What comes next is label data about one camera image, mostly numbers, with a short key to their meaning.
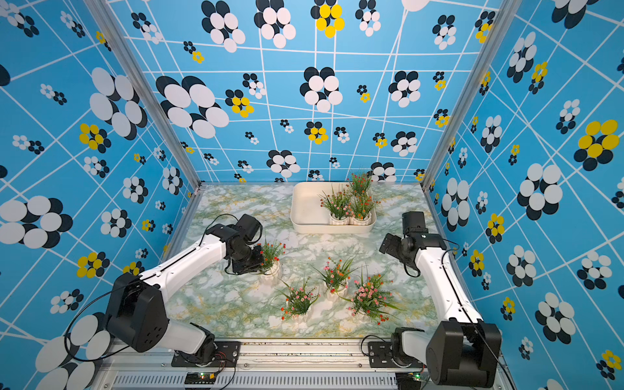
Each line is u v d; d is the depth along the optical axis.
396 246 0.74
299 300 0.72
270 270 0.84
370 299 0.70
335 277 0.76
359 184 1.02
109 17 0.70
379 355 0.73
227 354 0.73
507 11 0.68
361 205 0.93
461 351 0.39
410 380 0.70
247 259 0.71
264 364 0.73
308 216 1.04
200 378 0.72
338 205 0.92
